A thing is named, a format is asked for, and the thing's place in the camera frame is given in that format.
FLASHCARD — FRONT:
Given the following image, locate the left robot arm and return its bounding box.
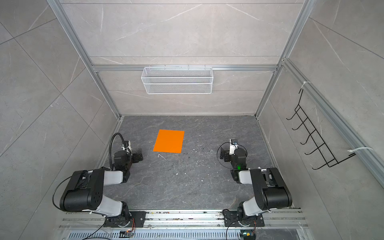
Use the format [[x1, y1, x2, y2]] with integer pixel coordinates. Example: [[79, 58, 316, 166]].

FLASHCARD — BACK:
[[59, 149, 143, 227]]

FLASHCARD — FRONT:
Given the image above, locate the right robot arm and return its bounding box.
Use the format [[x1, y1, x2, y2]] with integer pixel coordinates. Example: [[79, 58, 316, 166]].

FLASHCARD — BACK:
[[219, 147, 293, 225]]

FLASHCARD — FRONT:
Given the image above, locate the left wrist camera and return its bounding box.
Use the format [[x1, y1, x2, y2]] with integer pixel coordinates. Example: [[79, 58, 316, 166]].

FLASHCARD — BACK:
[[122, 141, 132, 155]]

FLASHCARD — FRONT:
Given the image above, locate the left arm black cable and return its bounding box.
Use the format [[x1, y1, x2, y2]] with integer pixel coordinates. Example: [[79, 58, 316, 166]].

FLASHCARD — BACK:
[[108, 132, 126, 171]]

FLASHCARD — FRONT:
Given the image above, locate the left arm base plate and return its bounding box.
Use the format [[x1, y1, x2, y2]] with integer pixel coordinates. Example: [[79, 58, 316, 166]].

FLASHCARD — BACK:
[[104, 211, 147, 228]]

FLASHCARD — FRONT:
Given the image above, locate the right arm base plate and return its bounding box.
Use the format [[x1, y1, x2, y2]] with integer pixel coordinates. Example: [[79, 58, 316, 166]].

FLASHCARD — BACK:
[[222, 209, 265, 227]]

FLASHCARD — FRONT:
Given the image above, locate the white vented cable duct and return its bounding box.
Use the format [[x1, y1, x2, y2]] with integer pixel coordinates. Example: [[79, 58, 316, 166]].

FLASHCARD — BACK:
[[66, 230, 244, 240]]

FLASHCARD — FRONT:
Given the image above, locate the white wire mesh basket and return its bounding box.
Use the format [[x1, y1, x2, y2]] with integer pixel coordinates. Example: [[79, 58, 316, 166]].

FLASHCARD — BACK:
[[141, 67, 214, 95]]

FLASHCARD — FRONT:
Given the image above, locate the aluminium mounting rail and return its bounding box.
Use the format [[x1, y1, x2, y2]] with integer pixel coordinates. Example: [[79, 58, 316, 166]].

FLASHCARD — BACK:
[[58, 209, 309, 230]]

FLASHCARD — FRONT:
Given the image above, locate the black wire hook rack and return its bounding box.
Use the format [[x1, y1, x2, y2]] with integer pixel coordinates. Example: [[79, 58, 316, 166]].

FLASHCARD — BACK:
[[286, 89, 356, 171]]

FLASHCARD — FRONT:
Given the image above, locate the white cable tie lower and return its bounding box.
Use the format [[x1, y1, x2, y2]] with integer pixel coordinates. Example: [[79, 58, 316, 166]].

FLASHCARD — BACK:
[[347, 147, 374, 153]]

